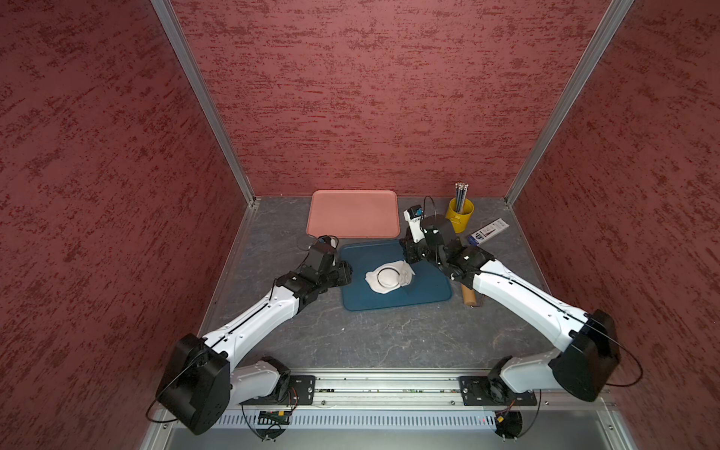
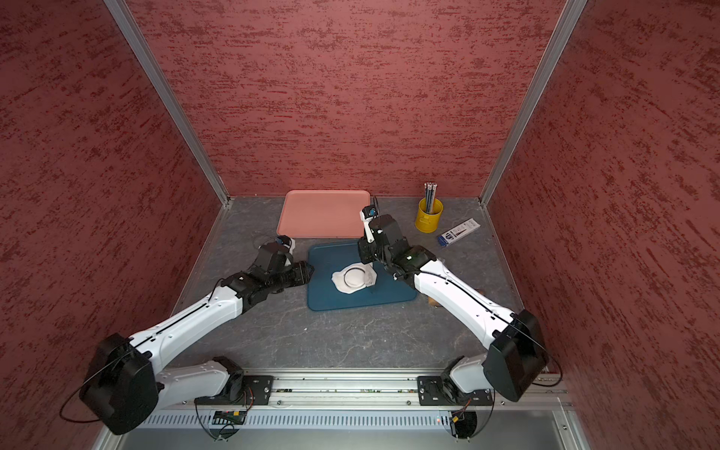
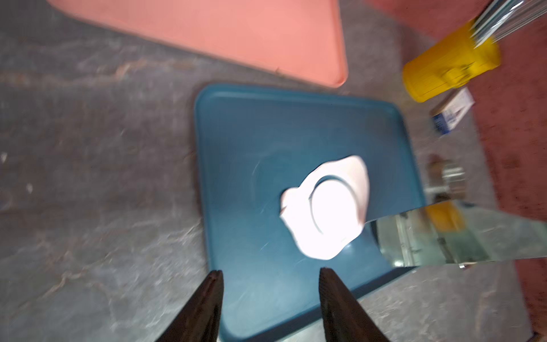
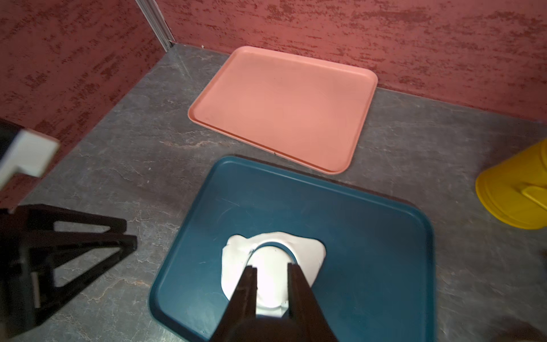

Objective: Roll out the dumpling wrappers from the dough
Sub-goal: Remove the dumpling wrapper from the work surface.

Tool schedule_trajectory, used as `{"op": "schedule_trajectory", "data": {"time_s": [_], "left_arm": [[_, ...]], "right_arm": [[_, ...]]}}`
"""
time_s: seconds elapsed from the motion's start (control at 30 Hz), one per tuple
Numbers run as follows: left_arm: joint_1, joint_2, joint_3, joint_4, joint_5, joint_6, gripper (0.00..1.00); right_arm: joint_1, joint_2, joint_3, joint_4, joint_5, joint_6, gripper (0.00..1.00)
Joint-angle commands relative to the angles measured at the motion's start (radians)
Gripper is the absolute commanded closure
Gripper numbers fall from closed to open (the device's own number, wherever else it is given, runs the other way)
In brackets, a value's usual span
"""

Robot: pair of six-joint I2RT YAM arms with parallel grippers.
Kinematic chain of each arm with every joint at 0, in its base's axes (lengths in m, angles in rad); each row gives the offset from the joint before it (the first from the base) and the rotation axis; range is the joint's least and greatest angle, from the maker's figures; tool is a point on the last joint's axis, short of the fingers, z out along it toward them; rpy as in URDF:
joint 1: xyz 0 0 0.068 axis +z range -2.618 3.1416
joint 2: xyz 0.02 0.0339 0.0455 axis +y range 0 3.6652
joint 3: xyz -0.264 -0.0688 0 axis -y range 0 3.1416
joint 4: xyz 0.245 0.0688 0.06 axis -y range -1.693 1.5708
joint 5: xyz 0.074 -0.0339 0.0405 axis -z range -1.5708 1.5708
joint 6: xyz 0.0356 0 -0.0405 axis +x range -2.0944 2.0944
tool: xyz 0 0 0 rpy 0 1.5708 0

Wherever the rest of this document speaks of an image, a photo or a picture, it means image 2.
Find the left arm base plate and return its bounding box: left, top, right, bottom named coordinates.
left=195, top=375, right=275, bottom=407

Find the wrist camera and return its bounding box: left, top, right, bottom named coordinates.
left=360, top=204, right=379, bottom=244
left=276, top=235, right=296, bottom=254

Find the corner aluminium post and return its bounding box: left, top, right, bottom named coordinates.
left=479, top=0, right=587, bottom=210
left=104, top=0, right=231, bottom=208

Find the right corner aluminium post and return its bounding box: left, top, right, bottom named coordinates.
left=479, top=0, right=587, bottom=210

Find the pink tray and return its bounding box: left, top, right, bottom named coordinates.
left=277, top=190, right=371, bottom=239

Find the left corner aluminium post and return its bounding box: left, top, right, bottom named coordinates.
left=104, top=0, right=231, bottom=208

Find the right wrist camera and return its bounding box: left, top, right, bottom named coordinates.
left=360, top=204, right=379, bottom=244

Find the white dough piece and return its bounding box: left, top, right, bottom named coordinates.
left=331, top=262, right=377, bottom=294

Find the aluminium front rail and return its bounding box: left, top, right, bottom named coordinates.
left=114, top=370, right=572, bottom=411

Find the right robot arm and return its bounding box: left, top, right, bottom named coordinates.
left=358, top=205, right=549, bottom=404

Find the white blue pencil box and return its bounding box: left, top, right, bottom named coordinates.
left=437, top=219, right=480, bottom=247

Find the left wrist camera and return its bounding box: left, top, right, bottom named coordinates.
left=276, top=235, right=296, bottom=254

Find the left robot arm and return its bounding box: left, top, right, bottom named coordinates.
left=78, top=236, right=314, bottom=435

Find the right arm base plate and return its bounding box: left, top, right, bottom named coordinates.
left=416, top=376, right=492, bottom=407

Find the yellow cup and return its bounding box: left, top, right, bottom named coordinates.
left=414, top=199, right=444, bottom=234

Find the teal tray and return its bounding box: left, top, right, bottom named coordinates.
left=307, top=241, right=417, bottom=311

